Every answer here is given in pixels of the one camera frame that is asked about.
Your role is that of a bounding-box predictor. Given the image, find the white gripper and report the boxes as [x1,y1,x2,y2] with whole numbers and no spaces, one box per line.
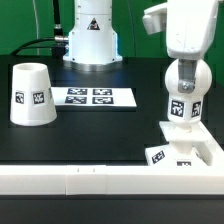
[142,0,218,93]

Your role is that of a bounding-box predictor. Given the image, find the white lamp bulb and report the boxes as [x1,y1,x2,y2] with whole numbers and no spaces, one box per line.
[165,59,212,127]

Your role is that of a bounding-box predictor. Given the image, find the white lamp base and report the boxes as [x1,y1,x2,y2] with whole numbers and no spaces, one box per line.
[145,121,209,168]

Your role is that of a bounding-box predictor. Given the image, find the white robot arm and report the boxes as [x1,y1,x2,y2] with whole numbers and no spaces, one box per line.
[63,0,219,93]

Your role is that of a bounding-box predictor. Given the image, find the white lamp shade cone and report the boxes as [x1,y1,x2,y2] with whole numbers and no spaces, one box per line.
[10,63,57,126]

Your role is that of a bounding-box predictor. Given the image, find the white marker sheet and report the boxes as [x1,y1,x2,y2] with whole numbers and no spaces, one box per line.
[52,87,137,107]

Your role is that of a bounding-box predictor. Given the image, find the white L-shaped fence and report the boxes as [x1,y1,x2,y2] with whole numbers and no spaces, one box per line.
[0,123,224,195]

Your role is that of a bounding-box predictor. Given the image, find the black cable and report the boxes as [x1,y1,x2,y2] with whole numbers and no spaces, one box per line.
[10,0,70,57]

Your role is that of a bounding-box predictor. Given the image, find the white thin cable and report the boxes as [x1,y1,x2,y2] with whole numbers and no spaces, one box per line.
[32,0,41,56]

